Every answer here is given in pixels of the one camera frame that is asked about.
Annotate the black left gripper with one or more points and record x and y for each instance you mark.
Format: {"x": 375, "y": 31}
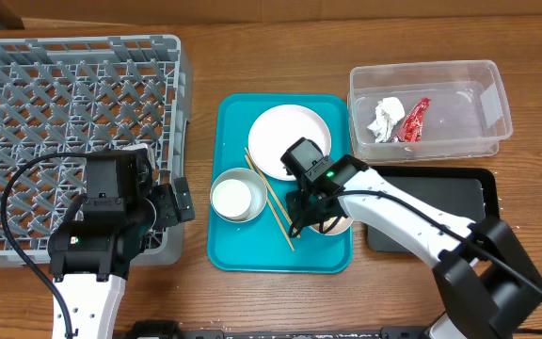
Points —
{"x": 171, "y": 215}

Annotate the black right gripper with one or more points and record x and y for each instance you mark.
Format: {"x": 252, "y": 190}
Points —
{"x": 302, "y": 207}

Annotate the grey bowl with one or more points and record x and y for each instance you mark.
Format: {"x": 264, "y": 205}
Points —
{"x": 254, "y": 183}

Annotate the white tissue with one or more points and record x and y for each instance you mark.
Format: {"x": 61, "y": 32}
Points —
{"x": 388, "y": 112}

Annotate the red snack wrapper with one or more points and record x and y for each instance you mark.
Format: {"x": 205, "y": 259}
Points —
{"x": 411, "y": 128}

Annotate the small pink plate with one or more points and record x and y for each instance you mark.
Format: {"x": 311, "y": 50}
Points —
{"x": 339, "y": 227}

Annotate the small white cup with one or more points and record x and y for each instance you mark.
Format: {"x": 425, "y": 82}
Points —
{"x": 231, "y": 199}

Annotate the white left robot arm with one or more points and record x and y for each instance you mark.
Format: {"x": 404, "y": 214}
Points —
{"x": 90, "y": 258}

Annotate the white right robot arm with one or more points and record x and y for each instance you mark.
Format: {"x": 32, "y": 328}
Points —
{"x": 487, "y": 281}

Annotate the black waste tray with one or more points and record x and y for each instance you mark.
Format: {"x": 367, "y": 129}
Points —
{"x": 464, "y": 192}

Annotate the clear plastic waste bin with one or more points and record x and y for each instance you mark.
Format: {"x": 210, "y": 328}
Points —
{"x": 468, "y": 113}

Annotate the grey dishwasher rack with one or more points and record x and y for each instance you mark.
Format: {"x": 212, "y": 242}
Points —
{"x": 62, "y": 98}

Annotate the teal plastic tray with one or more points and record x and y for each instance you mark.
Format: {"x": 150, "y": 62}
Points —
{"x": 259, "y": 245}

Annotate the wooden chopstick lower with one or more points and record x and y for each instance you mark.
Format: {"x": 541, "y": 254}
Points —
{"x": 272, "y": 208}

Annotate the wooden chopstick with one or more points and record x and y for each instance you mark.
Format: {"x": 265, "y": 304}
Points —
{"x": 272, "y": 208}
{"x": 272, "y": 193}

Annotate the large pink plate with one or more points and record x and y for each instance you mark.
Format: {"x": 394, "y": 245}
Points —
{"x": 277, "y": 129}

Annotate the wooden chopstick upper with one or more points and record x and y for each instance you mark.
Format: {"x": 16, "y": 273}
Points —
{"x": 272, "y": 193}

